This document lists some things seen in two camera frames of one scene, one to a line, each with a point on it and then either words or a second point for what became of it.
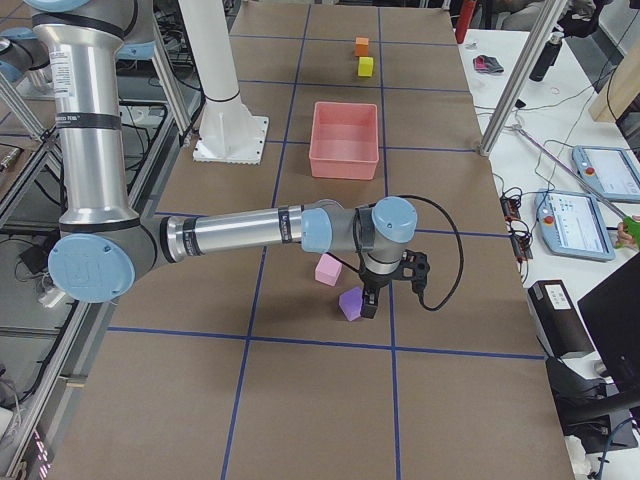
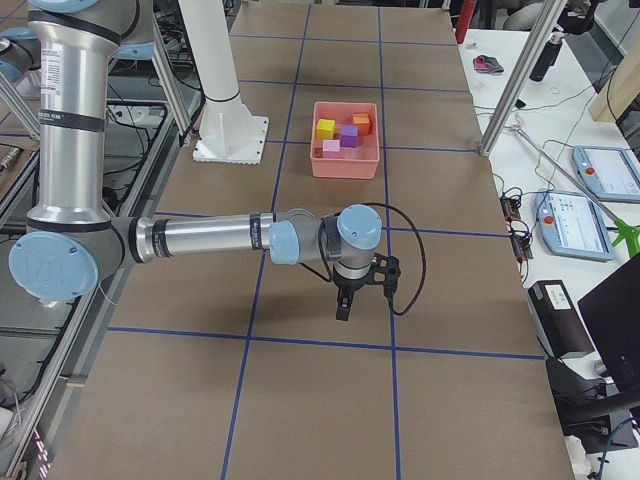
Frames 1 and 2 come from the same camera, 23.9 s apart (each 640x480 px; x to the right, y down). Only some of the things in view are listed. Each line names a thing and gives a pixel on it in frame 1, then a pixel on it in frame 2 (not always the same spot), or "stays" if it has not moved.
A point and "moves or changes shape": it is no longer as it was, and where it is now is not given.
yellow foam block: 365,66 -> 325,129
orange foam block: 361,46 -> 363,123
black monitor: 612,314 stays
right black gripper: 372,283 -> 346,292
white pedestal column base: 229,132 stays
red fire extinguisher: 466,12 stays
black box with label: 562,329 stays
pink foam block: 327,270 moves or changes shape
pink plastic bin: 344,141 stays
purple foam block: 350,302 moves or changes shape
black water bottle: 547,57 stays
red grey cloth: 487,64 stays
